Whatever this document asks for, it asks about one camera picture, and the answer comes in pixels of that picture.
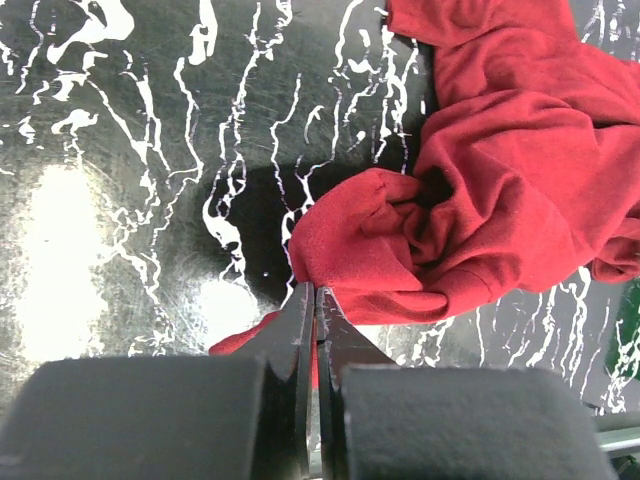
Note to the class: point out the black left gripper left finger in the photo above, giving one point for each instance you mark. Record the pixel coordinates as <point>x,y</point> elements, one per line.
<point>236,416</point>

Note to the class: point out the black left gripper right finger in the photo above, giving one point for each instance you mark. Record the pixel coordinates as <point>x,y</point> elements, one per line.
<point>381,421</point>

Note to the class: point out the dark red t shirt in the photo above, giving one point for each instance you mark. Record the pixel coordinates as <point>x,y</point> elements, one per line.
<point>528,170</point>

